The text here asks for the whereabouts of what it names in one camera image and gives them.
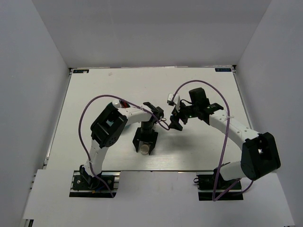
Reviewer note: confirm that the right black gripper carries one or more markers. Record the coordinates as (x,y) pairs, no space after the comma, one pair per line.
(174,118)

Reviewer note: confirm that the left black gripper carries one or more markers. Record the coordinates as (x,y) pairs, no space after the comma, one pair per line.
(151,138)

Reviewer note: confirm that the round beige compact jar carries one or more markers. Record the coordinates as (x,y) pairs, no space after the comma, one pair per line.
(144,149)

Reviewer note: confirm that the red lip gloss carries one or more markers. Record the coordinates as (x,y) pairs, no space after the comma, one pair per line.
(124,104)

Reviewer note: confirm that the white pink blue bottle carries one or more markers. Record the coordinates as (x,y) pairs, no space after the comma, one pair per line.
(116,103)

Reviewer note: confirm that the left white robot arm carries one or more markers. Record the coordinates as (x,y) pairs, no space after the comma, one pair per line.
(108,127)

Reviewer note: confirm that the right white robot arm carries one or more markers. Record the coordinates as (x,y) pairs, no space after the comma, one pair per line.
(259,154)

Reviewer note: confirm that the teal round organizer container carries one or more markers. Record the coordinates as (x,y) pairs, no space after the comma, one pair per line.
(112,117)

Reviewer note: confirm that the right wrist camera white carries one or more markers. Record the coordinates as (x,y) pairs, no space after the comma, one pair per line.
(174,100)

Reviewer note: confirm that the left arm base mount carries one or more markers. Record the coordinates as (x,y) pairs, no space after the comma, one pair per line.
(81,189)

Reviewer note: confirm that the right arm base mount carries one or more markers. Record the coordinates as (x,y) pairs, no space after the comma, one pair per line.
(205,186)

